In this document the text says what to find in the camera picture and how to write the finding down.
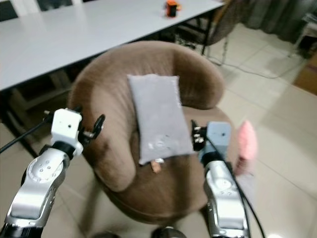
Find grey rectangular pillow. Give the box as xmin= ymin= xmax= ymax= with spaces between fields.
xmin=127 ymin=74 xmax=195 ymax=166

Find pink soft object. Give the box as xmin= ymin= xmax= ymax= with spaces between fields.
xmin=235 ymin=120 xmax=259 ymax=175

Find small brown tag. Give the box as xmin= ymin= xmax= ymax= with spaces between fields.
xmin=151 ymin=158 xmax=163 ymax=174

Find brown round armchair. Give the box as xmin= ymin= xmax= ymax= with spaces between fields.
xmin=67 ymin=41 xmax=234 ymax=227

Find long white table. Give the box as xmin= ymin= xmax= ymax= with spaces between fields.
xmin=0 ymin=0 xmax=225 ymax=93

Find dark robot foot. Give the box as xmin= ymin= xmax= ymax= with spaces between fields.
xmin=151 ymin=227 xmax=187 ymax=238

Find brown chair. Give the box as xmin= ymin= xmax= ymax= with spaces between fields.
xmin=206 ymin=0 xmax=244 ymax=46

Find brown cardboard box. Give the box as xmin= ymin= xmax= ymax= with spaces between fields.
xmin=294 ymin=54 xmax=317 ymax=96

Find orange and black device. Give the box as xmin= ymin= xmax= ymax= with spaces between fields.
xmin=166 ymin=0 xmax=181 ymax=18

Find grey curtain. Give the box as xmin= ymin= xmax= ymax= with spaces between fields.
xmin=242 ymin=0 xmax=317 ymax=43

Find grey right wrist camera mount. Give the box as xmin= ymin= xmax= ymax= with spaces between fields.
xmin=207 ymin=122 xmax=232 ymax=152

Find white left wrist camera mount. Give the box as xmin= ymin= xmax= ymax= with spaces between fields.
xmin=52 ymin=108 xmax=83 ymax=145

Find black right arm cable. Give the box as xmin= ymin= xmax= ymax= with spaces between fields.
xmin=208 ymin=136 xmax=267 ymax=238

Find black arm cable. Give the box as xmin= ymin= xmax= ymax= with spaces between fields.
xmin=208 ymin=136 xmax=267 ymax=238
xmin=0 ymin=121 xmax=53 ymax=154

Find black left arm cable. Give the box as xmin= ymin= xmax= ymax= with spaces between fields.
xmin=0 ymin=121 xmax=53 ymax=154

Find thin floor cable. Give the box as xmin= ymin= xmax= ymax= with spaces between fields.
xmin=208 ymin=56 xmax=295 ymax=81

